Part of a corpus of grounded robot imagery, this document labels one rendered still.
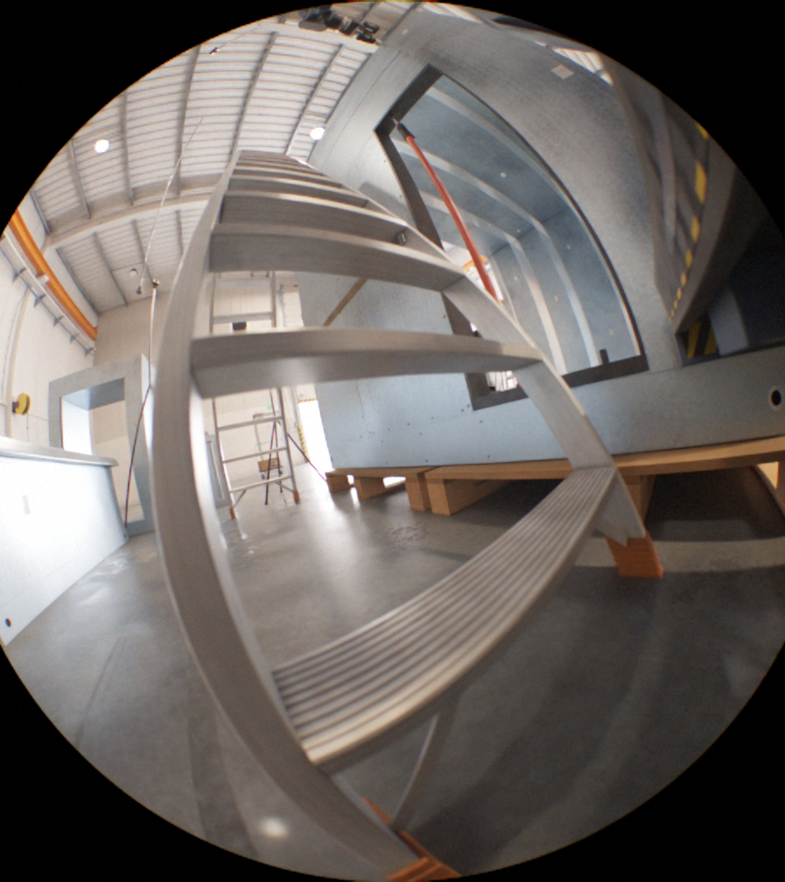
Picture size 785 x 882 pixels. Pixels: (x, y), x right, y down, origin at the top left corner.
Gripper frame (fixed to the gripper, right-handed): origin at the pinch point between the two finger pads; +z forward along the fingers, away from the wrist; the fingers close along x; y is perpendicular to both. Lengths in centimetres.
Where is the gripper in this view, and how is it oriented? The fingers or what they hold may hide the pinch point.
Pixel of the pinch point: (367, 32)
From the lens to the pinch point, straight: 242.9
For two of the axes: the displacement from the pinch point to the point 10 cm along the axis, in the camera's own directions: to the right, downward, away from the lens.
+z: 8.3, -2.0, 5.2
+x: -5.6, -4.1, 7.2
